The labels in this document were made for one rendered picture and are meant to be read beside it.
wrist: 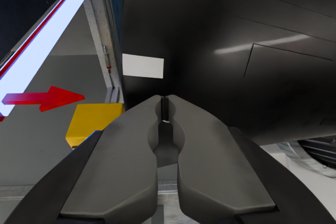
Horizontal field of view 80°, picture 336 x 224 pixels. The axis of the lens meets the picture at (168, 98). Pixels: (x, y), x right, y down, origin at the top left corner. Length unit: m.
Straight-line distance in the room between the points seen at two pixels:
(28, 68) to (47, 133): 0.93
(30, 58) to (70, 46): 1.41
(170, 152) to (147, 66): 0.09
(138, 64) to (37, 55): 0.11
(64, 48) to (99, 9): 1.20
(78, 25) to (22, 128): 0.72
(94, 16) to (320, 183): 0.55
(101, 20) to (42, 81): 1.01
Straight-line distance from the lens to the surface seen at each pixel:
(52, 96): 0.17
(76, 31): 1.55
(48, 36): 0.25
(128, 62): 0.16
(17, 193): 1.03
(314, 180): 0.48
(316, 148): 0.39
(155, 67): 0.16
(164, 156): 0.21
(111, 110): 0.44
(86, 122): 0.44
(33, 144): 1.13
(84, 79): 1.35
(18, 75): 0.21
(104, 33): 0.50
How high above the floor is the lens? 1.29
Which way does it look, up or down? 44 degrees down
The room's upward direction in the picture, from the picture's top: 177 degrees clockwise
